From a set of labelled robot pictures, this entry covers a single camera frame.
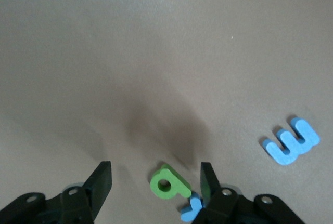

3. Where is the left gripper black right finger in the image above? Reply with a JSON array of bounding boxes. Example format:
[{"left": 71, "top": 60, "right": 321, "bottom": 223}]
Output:
[{"left": 192, "top": 162, "right": 305, "bottom": 224}]

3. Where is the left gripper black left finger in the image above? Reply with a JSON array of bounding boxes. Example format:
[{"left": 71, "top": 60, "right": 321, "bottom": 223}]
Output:
[{"left": 0, "top": 161, "right": 112, "bottom": 224}]

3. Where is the brown table mat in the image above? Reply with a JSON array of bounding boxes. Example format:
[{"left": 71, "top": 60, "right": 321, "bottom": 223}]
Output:
[{"left": 0, "top": 0, "right": 333, "bottom": 224}]

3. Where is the blue letter x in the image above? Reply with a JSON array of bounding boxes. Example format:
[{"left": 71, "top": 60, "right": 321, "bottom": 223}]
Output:
[{"left": 180, "top": 192, "right": 206, "bottom": 222}]

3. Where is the blue letter m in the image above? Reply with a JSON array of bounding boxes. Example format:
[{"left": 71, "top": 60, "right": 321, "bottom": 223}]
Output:
[{"left": 259, "top": 116, "right": 321, "bottom": 166}]

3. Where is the green letter p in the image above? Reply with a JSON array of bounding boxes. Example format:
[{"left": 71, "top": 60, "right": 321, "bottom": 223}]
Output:
[{"left": 150, "top": 163, "right": 193, "bottom": 200}]

